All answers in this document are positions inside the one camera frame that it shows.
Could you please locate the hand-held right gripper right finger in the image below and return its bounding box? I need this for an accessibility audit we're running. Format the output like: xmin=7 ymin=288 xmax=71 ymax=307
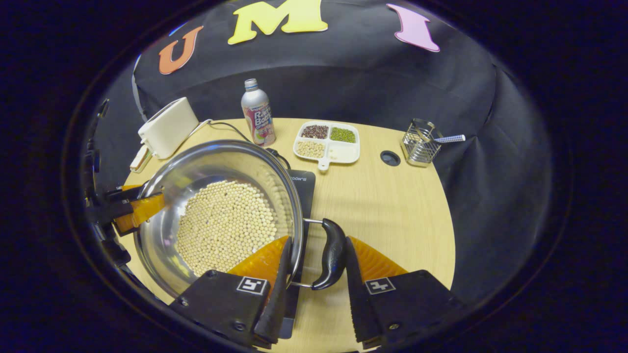
xmin=345 ymin=236 xmax=467 ymax=350

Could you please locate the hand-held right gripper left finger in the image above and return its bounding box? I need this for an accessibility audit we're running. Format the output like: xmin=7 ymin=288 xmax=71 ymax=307
xmin=169 ymin=235 xmax=293 ymax=350

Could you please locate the steel pot with black handle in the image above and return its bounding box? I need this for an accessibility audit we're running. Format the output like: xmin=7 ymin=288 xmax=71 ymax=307
xmin=132 ymin=139 xmax=347 ymax=299

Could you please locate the black induction cooktop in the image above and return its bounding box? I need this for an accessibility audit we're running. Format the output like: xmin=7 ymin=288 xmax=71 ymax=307
xmin=275 ymin=169 xmax=317 ymax=340

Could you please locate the white rectangular plate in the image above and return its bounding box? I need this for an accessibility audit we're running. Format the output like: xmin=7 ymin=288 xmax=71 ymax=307
xmin=130 ymin=145 xmax=154 ymax=173

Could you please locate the white toaster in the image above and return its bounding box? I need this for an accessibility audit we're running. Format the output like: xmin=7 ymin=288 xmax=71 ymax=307
xmin=138 ymin=97 xmax=200 ymax=159

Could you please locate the pile of soybeans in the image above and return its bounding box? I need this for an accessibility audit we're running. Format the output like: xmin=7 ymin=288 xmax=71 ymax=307
xmin=176 ymin=179 xmax=279 ymax=277

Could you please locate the silver drink bottle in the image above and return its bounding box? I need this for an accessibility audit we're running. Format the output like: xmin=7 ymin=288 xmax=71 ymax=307
xmin=240 ymin=78 xmax=276 ymax=147

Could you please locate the white divided bean dish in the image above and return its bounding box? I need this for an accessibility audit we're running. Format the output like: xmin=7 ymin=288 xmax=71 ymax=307
xmin=293 ymin=121 xmax=361 ymax=172

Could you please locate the black backdrop cloth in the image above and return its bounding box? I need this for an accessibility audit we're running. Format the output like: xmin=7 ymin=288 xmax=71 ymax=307
xmin=64 ymin=0 xmax=555 ymax=304

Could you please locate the white toaster cord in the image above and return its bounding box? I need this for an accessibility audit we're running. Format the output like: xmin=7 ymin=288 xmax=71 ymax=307
xmin=189 ymin=119 xmax=214 ymax=138

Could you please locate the black power cable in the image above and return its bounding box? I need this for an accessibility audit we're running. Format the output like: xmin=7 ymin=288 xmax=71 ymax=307
xmin=209 ymin=122 xmax=292 ymax=170

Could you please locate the metal wire utensil holder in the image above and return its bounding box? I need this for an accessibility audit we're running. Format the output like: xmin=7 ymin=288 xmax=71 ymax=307
xmin=400 ymin=118 xmax=442 ymax=168

